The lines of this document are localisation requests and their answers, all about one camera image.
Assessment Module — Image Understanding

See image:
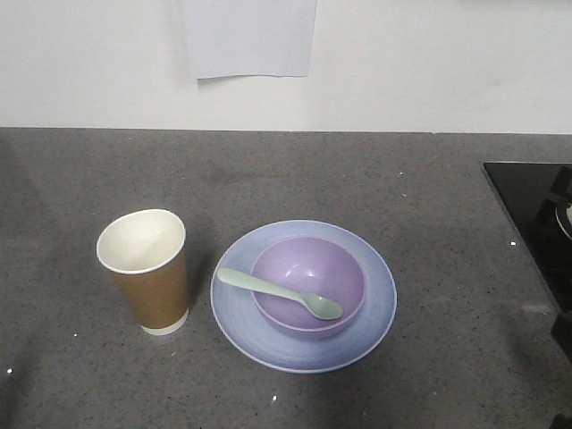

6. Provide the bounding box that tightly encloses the purple plastic bowl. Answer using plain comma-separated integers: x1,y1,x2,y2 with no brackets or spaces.
250,236,366,341

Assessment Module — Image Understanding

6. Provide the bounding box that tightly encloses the mint green plastic spoon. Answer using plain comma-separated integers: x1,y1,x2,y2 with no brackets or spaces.
216,267,344,320

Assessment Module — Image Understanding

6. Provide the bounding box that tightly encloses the brown paper cup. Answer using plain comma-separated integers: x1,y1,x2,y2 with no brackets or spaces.
96,208,190,336

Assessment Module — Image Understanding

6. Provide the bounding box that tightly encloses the light blue plate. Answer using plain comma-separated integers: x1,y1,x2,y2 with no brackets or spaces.
210,220,397,374

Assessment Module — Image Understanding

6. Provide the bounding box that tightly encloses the black gas stove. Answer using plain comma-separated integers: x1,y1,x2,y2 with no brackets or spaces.
484,161,571,357

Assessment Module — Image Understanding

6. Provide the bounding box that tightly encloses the white paper sheet on wall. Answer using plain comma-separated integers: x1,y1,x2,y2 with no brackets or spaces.
183,1,317,80

